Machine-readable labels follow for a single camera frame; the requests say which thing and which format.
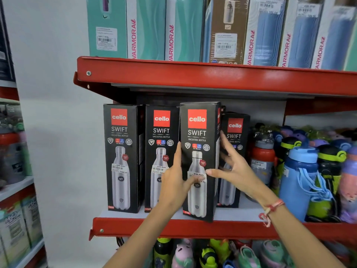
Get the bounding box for teal box with barcode label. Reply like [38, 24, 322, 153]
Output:
[86, 0, 128, 59]

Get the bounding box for large black bottle box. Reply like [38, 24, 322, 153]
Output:
[144, 104, 181, 213]
[103, 103, 145, 214]

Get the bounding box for person's left forearm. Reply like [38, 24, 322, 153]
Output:
[103, 203, 182, 268]

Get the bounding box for cluster of animal shaped bottles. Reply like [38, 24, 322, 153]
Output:
[117, 237, 357, 268]

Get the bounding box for red thread bracelet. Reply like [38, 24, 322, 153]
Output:
[258, 198, 286, 228]

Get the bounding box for person's left hand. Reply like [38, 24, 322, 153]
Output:
[157, 149, 206, 218]

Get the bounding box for person's right forearm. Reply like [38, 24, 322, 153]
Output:
[261, 202, 346, 268]

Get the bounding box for red lid grey bottle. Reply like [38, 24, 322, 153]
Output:
[250, 134, 277, 203]

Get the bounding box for red and white side rack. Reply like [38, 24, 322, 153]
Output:
[0, 79, 48, 268]

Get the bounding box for blue box with white stripe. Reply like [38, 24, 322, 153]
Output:
[310, 0, 357, 71]
[277, 0, 326, 69]
[243, 0, 288, 67]

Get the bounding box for blue bottle with strap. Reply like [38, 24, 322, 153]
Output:
[279, 146, 334, 222]

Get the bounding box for person's right hand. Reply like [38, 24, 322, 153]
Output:
[205, 130, 279, 210]

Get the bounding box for teal box with white stripe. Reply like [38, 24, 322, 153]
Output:
[343, 30, 357, 72]
[164, 0, 206, 63]
[126, 0, 167, 61]

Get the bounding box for small black bottle box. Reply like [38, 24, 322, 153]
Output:
[217, 111, 251, 209]
[179, 102, 222, 223]

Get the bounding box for row of white green cartons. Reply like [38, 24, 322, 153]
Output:
[0, 192, 44, 268]

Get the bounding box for red metal shelf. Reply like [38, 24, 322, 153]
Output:
[73, 56, 357, 118]
[89, 192, 357, 243]

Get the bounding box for pink and purple bottle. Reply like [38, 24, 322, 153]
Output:
[339, 146, 357, 224]

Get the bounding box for dark printed carton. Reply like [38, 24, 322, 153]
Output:
[0, 0, 16, 83]

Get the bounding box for row of wrapped bottles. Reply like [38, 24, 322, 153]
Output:
[0, 103, 33, 190]

